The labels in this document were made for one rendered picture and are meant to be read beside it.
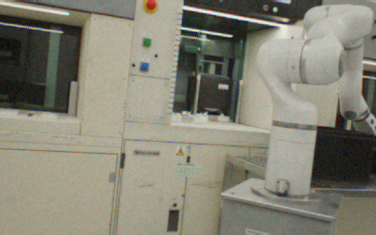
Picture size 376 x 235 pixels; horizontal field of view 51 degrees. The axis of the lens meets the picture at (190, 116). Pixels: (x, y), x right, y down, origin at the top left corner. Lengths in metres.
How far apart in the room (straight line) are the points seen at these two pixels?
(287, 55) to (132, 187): 0.92
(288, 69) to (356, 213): 1.35
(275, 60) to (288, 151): 0.24
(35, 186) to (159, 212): 0.51
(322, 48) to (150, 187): 0.97
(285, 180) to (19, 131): 1.01
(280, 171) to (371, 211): 1.33
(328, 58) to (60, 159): 1.06
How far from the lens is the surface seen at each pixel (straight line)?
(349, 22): 1.36
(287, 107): 1.06
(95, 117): 1.62
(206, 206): 1.82
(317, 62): 1.04
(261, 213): 1.03
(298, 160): 1.06
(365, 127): 1.86
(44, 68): 2.05
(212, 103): 2.30
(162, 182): 1.72
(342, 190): 1.35
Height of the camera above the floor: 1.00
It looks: 3 degrees down
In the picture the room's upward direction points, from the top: 6 degrees clockwise
